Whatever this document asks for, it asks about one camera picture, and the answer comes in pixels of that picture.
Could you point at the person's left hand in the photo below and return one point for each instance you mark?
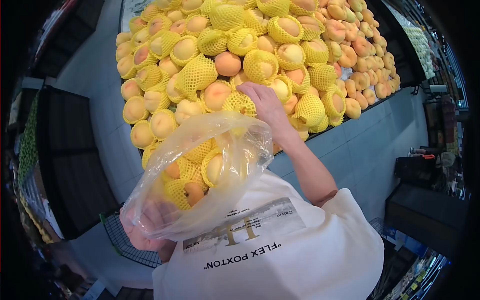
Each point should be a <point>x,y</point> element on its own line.
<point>144,228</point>

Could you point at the person's right hand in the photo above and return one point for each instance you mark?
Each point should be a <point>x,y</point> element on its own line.
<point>268,107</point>

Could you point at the person's right fingers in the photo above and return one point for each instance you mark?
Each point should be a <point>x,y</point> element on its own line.
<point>253,88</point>

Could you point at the peach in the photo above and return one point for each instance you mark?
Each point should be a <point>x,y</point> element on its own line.
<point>238,105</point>
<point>187,193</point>
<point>174,169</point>
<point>200,150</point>
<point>213,168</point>

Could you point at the clear plastic bag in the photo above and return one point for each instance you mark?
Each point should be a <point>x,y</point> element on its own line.
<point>228,131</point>

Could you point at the pile of netted yellow peaches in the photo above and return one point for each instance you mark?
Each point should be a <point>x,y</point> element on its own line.
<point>195,73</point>

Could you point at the pile of flat bare peaches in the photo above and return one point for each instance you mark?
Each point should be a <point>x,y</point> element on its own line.
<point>360,48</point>

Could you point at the pile of pale green fruits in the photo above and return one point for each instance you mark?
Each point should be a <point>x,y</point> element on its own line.
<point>418,47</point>

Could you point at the person's body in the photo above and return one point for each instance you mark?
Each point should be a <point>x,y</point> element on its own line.
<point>300,255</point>

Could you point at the dark display stand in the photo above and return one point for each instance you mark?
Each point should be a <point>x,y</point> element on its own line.
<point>73,161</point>

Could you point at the black cabinet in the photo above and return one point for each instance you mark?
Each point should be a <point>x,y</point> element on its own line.
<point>423,215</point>

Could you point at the pile of dark green fruits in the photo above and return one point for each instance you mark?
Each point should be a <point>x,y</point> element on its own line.
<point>28,142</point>

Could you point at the full shop shelf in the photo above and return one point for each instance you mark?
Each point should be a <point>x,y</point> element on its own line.
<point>416,270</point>

